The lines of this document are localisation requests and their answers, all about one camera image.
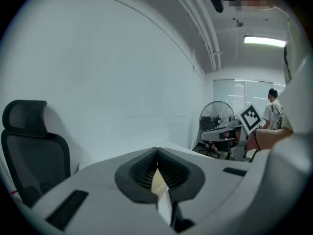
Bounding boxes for black mesh office chair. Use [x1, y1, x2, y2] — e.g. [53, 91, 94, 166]
[0, 99, 72, 208]

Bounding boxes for ceiling strip light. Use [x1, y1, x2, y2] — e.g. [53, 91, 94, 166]
[244, 35, 287, 48]

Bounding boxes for black standing fan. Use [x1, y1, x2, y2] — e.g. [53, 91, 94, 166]
[199, 101, 236, 133]

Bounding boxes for person's right forearm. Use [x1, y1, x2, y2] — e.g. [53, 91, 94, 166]
[247, 127, 294, 152]

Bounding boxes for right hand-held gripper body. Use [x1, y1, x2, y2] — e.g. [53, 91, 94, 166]
[233, 103, 264, 162]

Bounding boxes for white ceiling pipes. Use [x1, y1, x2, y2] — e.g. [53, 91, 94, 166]
[163, 0, 223, 72]

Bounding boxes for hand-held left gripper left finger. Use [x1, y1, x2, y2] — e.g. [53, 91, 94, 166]
[31, 147, 177, 235]

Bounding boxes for white picture frame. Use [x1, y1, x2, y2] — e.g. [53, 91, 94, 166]
[151, 167, 172, 225]

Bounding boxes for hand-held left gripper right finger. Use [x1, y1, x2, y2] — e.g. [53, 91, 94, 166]
[156, 147, 253, 233]

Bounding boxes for frosted glass window wall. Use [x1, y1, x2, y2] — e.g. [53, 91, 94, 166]
[213, 79, 286, 122]

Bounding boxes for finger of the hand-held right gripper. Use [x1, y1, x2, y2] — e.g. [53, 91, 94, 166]
[200, 127, 242, 142]

